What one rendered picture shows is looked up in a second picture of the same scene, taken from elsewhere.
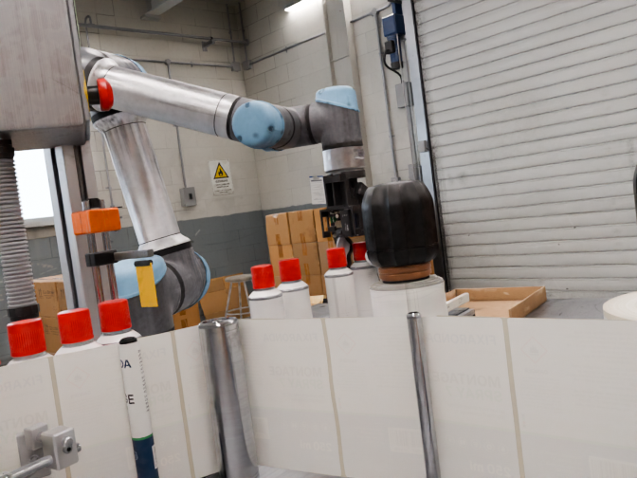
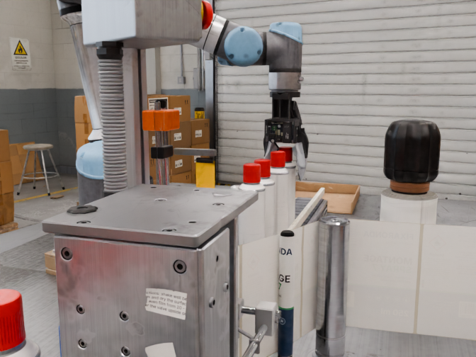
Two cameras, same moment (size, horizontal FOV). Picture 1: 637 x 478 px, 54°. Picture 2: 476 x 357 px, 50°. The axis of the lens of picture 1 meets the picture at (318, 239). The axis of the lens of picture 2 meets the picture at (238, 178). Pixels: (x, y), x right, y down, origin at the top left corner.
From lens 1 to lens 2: 0.41 m
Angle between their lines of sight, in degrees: 19
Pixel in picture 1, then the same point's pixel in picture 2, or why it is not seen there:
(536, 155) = not seen: hidden behind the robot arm
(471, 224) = (240, 122)
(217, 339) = (341, 234)
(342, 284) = (283, 180)
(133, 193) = (96, 84)
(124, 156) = (92, 50)
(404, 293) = (421, 202)
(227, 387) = (343, 270)
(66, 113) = (190, 30)
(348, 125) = (297, 55)
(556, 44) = not seen: outside the picture
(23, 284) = (123, 172)
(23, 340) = not seen: hidden behind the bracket
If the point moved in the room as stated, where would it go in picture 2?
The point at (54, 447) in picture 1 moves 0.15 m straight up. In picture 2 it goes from (272, 318) to (274, 169)
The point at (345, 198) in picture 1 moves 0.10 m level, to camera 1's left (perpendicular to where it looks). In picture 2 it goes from (287, 112) to (245, 113)
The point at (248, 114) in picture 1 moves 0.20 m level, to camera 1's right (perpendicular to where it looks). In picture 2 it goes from (243, 37) to (335, 40)
